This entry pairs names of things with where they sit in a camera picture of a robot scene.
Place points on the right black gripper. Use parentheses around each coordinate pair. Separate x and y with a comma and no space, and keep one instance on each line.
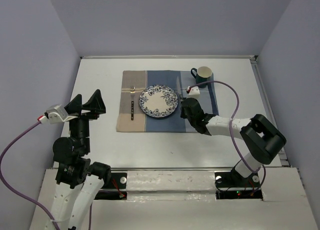
(182,113)

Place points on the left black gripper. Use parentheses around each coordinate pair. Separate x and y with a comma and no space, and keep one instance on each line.
(96,103)

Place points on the blue floral plate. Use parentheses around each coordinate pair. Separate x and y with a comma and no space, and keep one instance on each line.
(158,101)

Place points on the green mug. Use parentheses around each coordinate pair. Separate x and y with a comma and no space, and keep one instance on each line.
(202,74)

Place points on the blue and beige cloth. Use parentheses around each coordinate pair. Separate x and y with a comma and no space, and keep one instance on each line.
(171,124)

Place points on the metal fork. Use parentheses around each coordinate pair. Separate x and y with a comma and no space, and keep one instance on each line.
(132,102)

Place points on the metal knife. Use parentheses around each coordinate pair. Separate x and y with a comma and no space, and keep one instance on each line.
(179,89)

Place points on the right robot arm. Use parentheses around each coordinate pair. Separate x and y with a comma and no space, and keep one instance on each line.
(256,140)

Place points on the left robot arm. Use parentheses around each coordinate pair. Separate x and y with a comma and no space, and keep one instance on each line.
(78,180)

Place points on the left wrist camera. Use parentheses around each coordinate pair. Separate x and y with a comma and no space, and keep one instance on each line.
(55,114)

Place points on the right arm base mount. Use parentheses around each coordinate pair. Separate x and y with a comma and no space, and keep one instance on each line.
(231,186)

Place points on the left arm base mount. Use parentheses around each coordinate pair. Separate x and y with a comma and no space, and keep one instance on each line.
(115,189)

